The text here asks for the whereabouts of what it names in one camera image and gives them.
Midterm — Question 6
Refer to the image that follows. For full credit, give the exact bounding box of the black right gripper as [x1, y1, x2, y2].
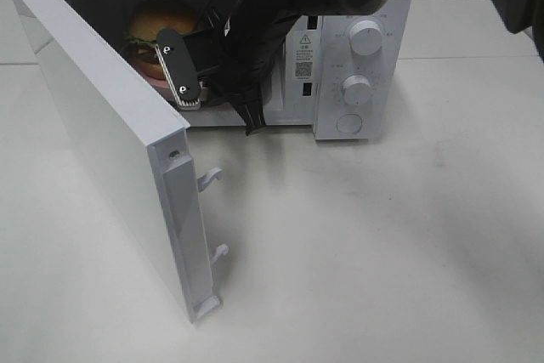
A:
[212, 5, 293, 136]

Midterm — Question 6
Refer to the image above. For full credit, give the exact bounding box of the round white door-release button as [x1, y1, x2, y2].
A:
[336, 114, 364, 134]

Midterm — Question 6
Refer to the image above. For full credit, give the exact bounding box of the white timer knob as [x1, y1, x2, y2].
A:
[342, 75, 372, 106]

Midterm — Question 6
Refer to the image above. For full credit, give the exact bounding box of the white microwave door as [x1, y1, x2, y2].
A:
[13, 0, 228, 321]

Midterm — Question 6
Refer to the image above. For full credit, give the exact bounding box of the burger with lettuce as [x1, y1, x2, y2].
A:
[125, 0, 196, 81]

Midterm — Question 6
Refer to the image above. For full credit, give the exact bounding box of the pink round plate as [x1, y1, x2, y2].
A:
[144, 77, 273, 111]

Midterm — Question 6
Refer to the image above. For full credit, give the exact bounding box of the white microwave oven body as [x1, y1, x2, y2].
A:
[65, 0, 410, 139]

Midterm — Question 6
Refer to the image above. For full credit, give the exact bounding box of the upper white power knob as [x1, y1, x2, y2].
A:
[348, 20, 383, 56]

